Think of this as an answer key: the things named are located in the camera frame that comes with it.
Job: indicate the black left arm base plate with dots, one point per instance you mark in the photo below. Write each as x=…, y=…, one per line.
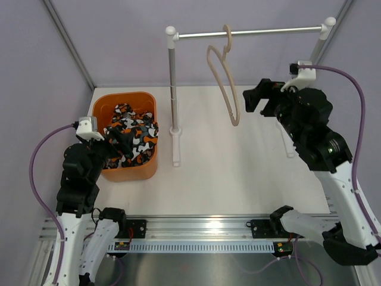
x=132, y=228

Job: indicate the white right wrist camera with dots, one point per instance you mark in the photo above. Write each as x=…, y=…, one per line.
x=301, y=76

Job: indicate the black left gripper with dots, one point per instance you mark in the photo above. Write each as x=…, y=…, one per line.
x=124, y=145

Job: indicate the white slotted cable duct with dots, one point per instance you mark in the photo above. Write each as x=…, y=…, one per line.
x=192, y=247

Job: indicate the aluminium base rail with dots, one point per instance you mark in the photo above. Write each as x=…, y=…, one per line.
x=192, y=228

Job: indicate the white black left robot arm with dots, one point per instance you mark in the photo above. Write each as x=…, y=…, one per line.
x=74, y=263

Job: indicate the silver clothes rack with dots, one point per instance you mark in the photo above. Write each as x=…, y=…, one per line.
x=234, y=113

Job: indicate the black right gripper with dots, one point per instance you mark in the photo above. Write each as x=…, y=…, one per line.
x=266, y=89

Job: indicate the orange camouflage shorts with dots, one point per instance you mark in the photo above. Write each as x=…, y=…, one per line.
x=139, y=131

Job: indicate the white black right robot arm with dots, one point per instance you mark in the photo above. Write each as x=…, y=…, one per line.
x=304, y=115

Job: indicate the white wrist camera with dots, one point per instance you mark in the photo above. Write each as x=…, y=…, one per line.
x=301, y=76
x=88, y=129

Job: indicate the aluminium frame post left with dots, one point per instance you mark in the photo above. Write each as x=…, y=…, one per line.
x=62, y=31

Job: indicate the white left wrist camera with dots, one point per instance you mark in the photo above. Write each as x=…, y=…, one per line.
x=88, y=129

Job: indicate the aluminium frame post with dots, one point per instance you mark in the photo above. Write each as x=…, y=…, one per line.
x=330, y=28
x=62, y=31

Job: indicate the aluminium frame post right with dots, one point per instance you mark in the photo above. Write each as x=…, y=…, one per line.
x=330, y=28

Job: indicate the orange plastic basket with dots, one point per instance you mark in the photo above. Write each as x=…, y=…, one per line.
x=103, y=110

